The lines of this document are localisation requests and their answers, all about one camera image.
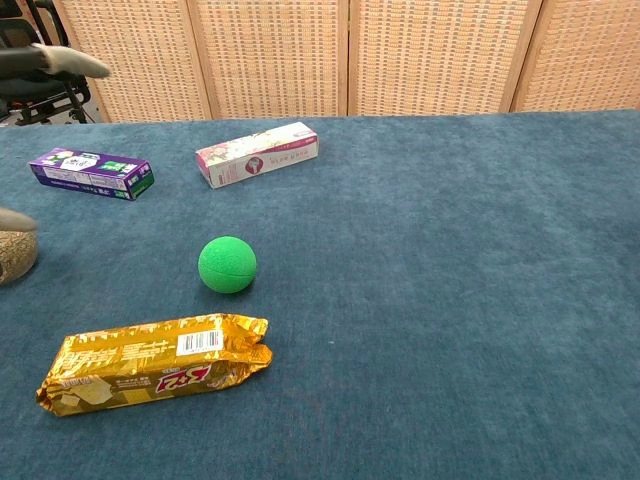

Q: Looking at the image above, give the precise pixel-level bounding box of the green ball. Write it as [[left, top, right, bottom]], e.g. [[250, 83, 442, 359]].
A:
[[197, 235, 258, 295]]

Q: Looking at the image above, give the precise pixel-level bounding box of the round jar with black lid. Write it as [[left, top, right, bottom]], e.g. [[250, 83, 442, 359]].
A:
[[0, 229, 39, 286]]

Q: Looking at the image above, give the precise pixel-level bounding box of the floral pink toothpaste box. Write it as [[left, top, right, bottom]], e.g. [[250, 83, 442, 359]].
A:
[[195, 121, 320, 190]]

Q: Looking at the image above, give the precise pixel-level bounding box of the blue felt table cover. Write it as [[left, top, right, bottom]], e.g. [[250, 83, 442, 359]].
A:
[[0, 108, 640, 480]]

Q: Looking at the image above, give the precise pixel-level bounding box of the woven folding screen panel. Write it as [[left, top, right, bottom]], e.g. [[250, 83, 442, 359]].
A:
[[52, 0, 212, 123], [187, 0, 351, 120], [347, 0, 544, 117], [509, 0, 640, 114]]

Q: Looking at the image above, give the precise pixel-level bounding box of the gold foil biscuit pack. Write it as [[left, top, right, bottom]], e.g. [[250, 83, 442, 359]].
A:
[[34, 312, 274, 419]]

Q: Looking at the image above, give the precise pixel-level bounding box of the purple toothpaste box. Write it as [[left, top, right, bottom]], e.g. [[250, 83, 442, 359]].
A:
[[28, 147, 155, 202]]

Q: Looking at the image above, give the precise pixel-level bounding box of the black office chair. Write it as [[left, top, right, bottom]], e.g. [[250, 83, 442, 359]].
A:
[[0, 0, 95, 126]]

